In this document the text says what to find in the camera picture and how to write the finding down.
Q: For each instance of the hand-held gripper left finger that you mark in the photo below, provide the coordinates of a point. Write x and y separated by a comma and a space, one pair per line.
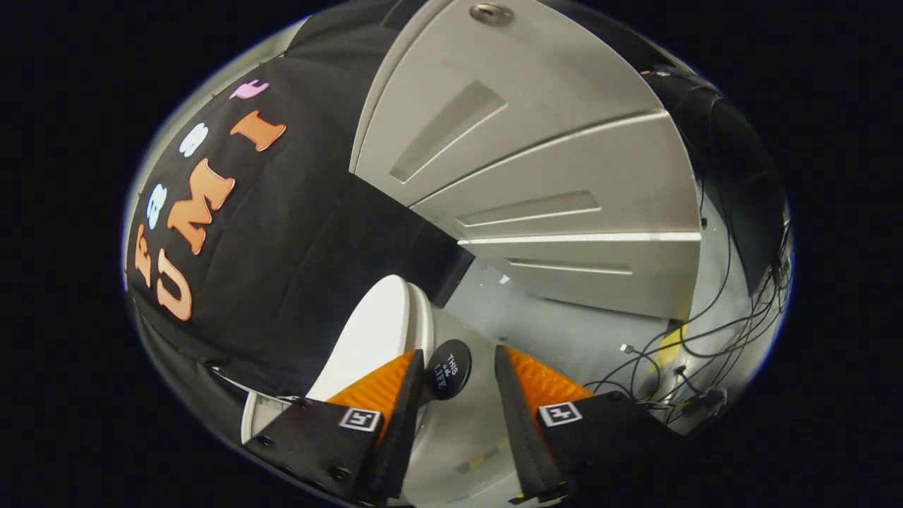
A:
405, 423

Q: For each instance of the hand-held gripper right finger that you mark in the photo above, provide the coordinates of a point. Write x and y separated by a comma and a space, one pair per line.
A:
518, 423

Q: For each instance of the black round lid knob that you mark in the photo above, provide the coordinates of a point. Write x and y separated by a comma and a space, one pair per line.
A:
448, 368

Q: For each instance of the white toilet lid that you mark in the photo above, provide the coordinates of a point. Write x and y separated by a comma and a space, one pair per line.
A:
367, 339

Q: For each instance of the white toilet bowl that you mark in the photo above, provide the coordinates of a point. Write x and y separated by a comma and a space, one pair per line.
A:
458, 437

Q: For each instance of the black backdrop cloth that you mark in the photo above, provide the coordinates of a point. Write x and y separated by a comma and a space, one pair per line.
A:
296, 233

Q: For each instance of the white drawer cabinet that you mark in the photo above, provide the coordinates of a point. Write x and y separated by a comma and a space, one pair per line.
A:
550, 162

